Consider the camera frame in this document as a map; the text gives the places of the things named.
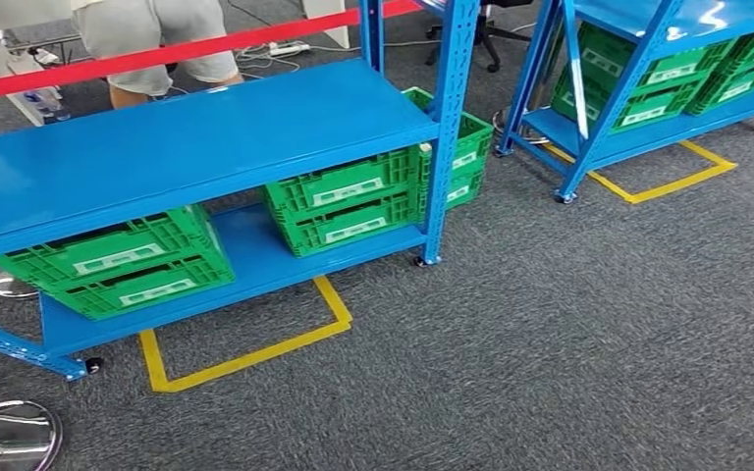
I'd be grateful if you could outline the white power strip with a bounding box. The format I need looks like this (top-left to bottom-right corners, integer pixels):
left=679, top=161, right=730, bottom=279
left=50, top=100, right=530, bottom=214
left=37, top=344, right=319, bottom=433
left=267, top=40, right=313, bottom=58

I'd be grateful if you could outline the white power cable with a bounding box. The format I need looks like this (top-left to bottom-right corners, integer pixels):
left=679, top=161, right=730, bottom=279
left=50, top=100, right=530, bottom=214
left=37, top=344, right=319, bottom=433
left=234, top=38, right=430, bottom=76

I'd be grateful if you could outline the blue metal shelf rack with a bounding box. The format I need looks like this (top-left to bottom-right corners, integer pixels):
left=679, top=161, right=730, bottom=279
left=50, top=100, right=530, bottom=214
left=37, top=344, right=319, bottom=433
left=0, top=0, right=482, bottom=384
left=494, top=0, right=754, bottom=206

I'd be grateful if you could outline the clear water bottle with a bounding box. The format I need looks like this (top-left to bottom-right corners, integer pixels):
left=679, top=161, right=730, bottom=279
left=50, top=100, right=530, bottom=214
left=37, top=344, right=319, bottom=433
left=22, top=87, right=73, bottom=125

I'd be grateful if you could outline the red barrier belt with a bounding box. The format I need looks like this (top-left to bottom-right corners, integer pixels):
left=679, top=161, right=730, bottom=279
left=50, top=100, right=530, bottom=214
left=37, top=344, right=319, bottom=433
left=0, top=0, right=425, bottom=105

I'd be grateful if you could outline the black office chair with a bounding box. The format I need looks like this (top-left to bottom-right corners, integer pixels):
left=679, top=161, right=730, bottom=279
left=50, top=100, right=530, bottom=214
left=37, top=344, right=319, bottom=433
left=423, top=0, right=536, bottom=74

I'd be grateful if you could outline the person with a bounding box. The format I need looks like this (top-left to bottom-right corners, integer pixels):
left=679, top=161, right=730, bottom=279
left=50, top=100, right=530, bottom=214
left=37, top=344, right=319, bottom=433
left=71, top=0, right=246, bottom=111

